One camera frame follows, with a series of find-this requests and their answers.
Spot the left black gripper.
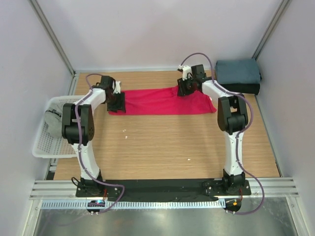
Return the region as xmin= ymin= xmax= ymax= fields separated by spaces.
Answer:
xmin=106 ymin=91 xmax=126 ymax=113

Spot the red t shirt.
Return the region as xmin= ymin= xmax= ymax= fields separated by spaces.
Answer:
xmin=108 ymin=86 xmax=217 ymax=116

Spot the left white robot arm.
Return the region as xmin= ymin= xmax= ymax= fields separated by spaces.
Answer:
xmin=62 ymin=74 xmax=126 ymax=197

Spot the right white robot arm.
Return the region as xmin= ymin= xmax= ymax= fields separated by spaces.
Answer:
xmin=177 ymin=64 xmax=249 ymax=195

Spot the folded blue t shirt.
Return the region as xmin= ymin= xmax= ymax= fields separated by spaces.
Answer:
xmin=215 ymin=59 xmax=261 ymax=85

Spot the folded black t shirt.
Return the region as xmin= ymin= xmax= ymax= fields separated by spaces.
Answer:
xmin=222 ymin=84 xmax=260 ymax=95

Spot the grey t shirt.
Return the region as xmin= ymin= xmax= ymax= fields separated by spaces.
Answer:
xmin=44 ymin=103 xmax=63 ymax=138

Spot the white perforated plastic basket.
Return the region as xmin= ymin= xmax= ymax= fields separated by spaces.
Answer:
xmin=32 ymin=95 xmax=83 ymax=159

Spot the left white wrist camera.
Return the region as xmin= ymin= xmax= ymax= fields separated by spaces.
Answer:
xmin=113 ymin=81 xmax=121 ymax=94

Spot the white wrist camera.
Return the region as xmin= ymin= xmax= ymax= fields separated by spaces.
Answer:
xmin=177 ymin=65 xmax=192 ymax=80
xmin=113 ymin=81 xmax=121 ymax=94

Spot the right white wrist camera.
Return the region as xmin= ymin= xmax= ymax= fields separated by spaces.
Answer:
xmin=177 ymin=65 xmax=192 ymax=80

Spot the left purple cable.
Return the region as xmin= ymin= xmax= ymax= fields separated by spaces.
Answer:
xmin=71 ymin=73 xmax=126 ymax=213

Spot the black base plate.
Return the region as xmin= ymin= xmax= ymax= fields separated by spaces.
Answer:
xmin=75 ymin=178 xmax=252 ymax=203

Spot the right aluminium frame post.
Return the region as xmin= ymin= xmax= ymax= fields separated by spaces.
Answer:
xmin=252 ymin=0 xmax=292 ymax=60

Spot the aluminium frame post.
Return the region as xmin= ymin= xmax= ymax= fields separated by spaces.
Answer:
xmin=28 ymin=0 xmax=76 ymax=77
xmin=252 ymin=0 xmax=292 ymax=60

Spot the white slotted cable duct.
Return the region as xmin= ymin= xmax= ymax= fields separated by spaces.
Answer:
xmin=41 ymin=199 xmax=225 ymax=210

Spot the left aluminium frame post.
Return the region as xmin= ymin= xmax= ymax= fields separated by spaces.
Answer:
xmin=28 ymin=0 xmax=76 ymax=77

